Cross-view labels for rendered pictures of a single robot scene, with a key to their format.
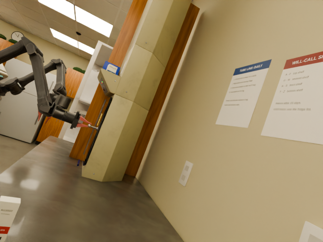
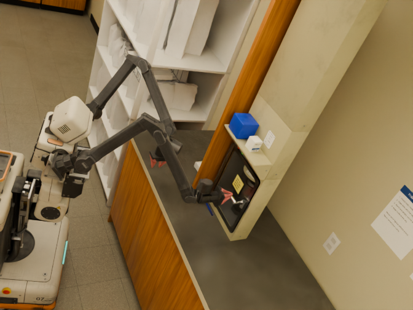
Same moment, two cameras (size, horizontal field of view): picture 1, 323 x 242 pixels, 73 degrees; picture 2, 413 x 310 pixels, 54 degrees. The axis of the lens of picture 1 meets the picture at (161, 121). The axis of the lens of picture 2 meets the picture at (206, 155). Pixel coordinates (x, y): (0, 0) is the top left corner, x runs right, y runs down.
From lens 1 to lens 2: 1.72 m
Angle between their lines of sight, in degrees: 43
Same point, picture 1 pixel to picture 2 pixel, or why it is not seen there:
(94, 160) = (241, 228)
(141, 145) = not seen: hidden behind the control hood
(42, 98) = (185, 189)
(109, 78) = (260, 170)
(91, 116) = (213, 156)
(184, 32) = not seen: hidden behind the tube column
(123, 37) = (255, 61)
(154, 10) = (320, 90)
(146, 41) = (305, 124)
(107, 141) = (253, 214)
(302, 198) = not seen: outside the picture
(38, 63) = (169, 149)
